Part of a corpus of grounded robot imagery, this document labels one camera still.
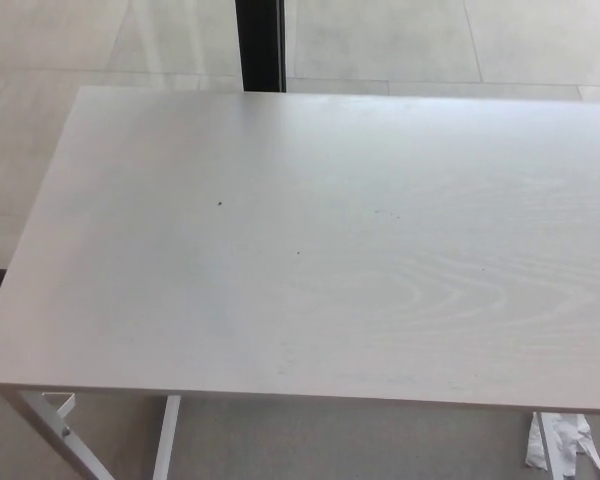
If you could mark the white straight table leg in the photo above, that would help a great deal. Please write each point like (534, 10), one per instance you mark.
(167, 435)

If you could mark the white slanted table leg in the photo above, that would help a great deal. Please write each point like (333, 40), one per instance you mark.
(55, 425)

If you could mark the thin white table leg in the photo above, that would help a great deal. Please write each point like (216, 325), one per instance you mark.
(549, 440)

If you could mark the crumpled white paper strip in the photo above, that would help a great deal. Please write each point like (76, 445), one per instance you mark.
(572, 440)

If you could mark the black window frame post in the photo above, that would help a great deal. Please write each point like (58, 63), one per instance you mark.
(260, 45)

